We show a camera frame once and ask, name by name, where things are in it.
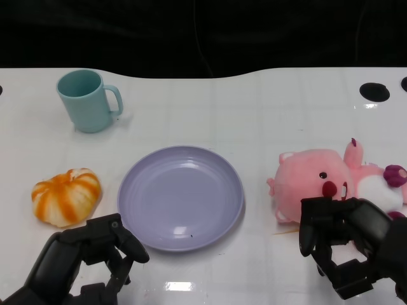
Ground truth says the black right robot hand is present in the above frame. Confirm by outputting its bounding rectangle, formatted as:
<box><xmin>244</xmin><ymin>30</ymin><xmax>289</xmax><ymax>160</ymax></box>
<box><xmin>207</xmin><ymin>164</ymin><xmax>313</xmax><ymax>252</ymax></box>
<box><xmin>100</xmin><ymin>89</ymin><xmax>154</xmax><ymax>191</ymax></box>
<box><xmin>298</xmin><ymin>196</ymin><xmax>407</xmax><ymax>301</ymax></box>

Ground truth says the lilac round plate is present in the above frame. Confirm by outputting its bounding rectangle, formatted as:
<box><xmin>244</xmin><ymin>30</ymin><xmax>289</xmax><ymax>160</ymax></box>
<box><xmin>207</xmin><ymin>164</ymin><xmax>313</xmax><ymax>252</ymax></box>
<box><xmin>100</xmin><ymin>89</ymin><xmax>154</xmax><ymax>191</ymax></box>
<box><xmin>117</xmin><ymin>145</ymin><xmax>245</xmax><ymax>254</ymax></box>

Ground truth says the thin dark hanging cable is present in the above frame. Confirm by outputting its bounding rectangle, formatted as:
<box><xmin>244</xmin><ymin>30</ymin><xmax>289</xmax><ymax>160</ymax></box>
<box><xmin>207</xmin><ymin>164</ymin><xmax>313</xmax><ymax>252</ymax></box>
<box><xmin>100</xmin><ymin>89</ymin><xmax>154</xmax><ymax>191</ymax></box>
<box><xmin>355</xmin><ymin>0</ymin><xmax>367</xmax><ymax>69</ymax></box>

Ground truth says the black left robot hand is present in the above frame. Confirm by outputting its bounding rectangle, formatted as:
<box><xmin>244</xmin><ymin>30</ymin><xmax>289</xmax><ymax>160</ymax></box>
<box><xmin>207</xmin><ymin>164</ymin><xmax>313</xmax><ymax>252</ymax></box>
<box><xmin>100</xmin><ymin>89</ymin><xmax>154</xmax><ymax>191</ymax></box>
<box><xmin>0</xmin><ymin>213</ymin><xmax>150</xmax><ymax>305</ymax></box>

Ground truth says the orange white striped pumpkin toy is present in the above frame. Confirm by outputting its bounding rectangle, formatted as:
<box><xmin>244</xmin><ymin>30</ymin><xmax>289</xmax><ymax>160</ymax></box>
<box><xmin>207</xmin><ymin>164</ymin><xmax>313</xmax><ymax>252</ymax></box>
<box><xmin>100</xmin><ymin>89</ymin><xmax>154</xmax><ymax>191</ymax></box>
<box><xmin>31</xmin><ymin>167</ymin><xmax>102</xmax><ymax>228</ymax></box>

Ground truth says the teal plastic mug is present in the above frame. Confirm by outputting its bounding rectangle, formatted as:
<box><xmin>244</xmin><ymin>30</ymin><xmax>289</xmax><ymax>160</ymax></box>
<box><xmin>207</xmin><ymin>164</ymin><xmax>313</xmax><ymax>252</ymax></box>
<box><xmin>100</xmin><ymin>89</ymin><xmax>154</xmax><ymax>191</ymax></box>
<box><xmin>56</xmin><ymin>69</ymin><xmax>124</xmax><ymax>133</ymax></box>

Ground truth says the pink plush pig doll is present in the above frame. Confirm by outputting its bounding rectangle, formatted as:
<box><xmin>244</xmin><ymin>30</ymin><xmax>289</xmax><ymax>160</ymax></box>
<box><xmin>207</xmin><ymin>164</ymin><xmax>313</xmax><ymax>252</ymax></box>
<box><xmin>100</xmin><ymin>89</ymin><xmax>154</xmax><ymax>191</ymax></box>
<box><xmin>266</xmin><ymin>137</ymin><xmax>407</xmax><ymax>225</ymax></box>

